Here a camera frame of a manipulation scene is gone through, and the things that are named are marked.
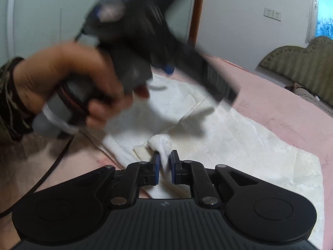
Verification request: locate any person's left hand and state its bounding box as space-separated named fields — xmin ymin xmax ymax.
xmin=14 ymin=42 xmax=150 ymax=131

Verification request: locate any brown wooden door frame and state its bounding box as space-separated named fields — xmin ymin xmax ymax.
xmin=189 ymin=0 xmax=206 ymax=56

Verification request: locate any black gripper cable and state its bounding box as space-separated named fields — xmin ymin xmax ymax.
xmin=0 ymin=134 xmax=75 ymax=218

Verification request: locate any grey striped pillow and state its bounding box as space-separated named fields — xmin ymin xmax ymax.
xmin=285 ymin=81 xmax=333 ymax=118

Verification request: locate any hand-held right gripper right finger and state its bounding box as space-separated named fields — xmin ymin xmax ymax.
xmin=169 ymin=150 xmax=251 ymax=209

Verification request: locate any white towel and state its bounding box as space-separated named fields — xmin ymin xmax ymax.
xmin=102 ymin=72 xmax=326 ymax=250

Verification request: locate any pink bed sheet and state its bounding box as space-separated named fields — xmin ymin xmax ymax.
xmin=0 ymin=55 xmax=333 ymax=250

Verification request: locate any person's left forearm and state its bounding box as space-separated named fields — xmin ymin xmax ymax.
xmin=0 ymin=57 xmax=35 ymax=143

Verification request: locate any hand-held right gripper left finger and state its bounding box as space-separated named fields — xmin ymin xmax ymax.
xmin=96 ymin=151 xmax=160 ymax=209

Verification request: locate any olive padded headboard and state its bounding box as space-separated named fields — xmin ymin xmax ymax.
xmin=257 ymin=36 xmax=333 ymax=108

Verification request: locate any window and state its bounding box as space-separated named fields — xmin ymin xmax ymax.
xmin=312 ymin=0 xmax=333 ymax=41

